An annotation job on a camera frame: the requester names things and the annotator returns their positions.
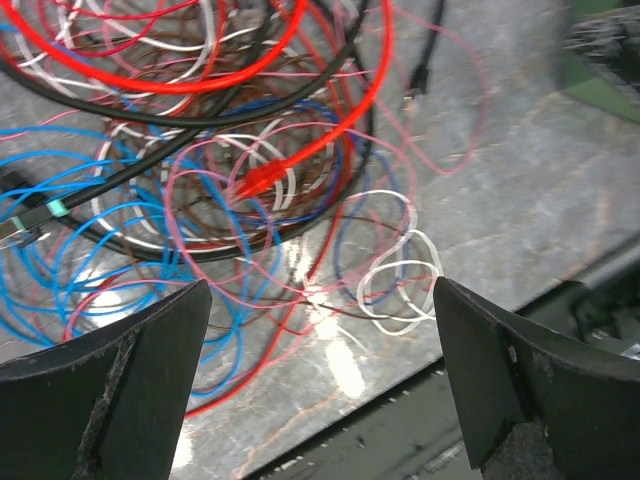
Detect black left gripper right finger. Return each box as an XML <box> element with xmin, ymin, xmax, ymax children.
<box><xmin>434</xmin><ymin>277</ymin><xmax>639</xmax><ymax>479</ymax></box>

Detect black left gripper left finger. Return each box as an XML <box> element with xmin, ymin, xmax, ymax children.
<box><xmin>1</xmin><ymin>281</ymin><xmax>212</xmax><ymax>479</ymax></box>

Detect pink thin wire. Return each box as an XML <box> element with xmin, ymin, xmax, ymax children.
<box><xmin>29</xmin><ymin>9</ymin><xmax>489</xmax><ymax>351</ymax></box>

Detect thin red wire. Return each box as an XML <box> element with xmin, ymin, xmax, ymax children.
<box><xmin>69</xmin><ymin>0</ymin><xmax>441</xmax><ymax>419</ymax></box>

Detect thick red ethernet cable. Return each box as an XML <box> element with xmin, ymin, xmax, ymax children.
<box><xmin>0</xmin><ymin>0</ymin><xmax>396</xmax><ymax>202</ymax></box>

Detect green plastic tray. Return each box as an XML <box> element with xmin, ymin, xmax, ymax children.
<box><xmin>559</xmin><ymin>30</ymin><xmax>639</xmax><ymax>124</ymax></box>

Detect black cable teal connector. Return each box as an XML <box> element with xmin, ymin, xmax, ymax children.
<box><xmin>1</xmin><ymin>169</ymin><xmax>125</xmax><ymax>254</ymax></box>

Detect white thin wire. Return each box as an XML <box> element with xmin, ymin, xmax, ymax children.
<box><xmin>14</xmin><ymin>0</ymin><xmax>444</xmax><ymax>337</ymax></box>

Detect brown thin wire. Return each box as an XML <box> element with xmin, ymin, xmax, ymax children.
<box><xmin>74</xmin><ymin>29</ymin><xmax>431</xmax><ymax>331</ymax></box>

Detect dark blue thin wire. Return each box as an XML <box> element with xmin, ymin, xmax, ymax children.
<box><xmin>199</xmin><ymin>99</ymin><xmax>416</xmax><ymax>307</ymax></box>

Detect black ethernet cable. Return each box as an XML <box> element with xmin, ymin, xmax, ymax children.
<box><xmin>0</xmin><ymin>0</ymin><xmax>446</xmax><ymax>264</ymax></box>

